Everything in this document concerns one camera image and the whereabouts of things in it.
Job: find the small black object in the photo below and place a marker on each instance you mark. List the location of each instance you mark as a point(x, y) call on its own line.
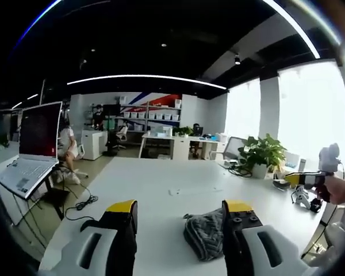
point(315, 205)

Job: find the black ceiling spotlight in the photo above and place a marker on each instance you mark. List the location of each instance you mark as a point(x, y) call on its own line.
point(237, 59)

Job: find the white office chair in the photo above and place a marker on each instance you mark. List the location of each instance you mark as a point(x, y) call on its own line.
point(121, 135)

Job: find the green potted plant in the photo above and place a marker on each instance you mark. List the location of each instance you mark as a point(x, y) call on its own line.
point(263, 153)

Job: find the white controller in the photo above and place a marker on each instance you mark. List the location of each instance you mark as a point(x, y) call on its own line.
point(300, 197)

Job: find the small green desk plant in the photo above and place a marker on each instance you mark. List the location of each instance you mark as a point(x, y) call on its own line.
point(182, 131)

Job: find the grey mesh office chair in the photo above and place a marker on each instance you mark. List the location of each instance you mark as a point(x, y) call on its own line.
point(233, 146)

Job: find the shelf with white bins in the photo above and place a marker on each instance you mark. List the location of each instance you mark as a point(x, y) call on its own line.
point(153, 116)

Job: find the white office desk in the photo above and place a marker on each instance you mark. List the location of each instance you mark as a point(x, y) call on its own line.
point(172, 142)

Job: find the long ceiling light strip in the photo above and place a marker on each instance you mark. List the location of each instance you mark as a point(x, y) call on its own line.
point(146, 77)

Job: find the person's right hand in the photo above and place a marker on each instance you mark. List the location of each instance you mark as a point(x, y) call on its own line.
point(343, 189)

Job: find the grey towel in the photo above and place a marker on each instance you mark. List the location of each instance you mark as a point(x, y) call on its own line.
point(202, 235)

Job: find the white cabinet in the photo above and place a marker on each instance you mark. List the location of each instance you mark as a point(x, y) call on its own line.
point(93, 143)

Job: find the white laptop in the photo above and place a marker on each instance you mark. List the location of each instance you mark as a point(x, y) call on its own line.
point(37, 149)

